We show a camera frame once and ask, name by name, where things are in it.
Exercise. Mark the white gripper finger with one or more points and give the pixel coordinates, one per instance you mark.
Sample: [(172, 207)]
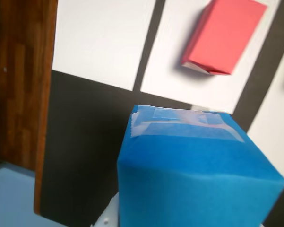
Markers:
[(109, 212)]

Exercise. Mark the blue paper box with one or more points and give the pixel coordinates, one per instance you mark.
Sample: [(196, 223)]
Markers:
[(191, 177)]

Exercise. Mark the white paper sheet marked home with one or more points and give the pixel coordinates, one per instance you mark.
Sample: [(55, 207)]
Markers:
[(274, 132)]

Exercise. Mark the pink paper box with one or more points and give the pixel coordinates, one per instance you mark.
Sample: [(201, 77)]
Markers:
[(222, 35)]

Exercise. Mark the dark grey mat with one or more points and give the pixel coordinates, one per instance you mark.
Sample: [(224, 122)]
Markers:
[(80, 142)]

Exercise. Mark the white paper sheet marked 1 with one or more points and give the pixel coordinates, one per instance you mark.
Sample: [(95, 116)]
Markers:
[(165, 71)]

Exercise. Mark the white paper sheet marked 2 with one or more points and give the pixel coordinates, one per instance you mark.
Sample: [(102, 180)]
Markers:
[(97, 42)]

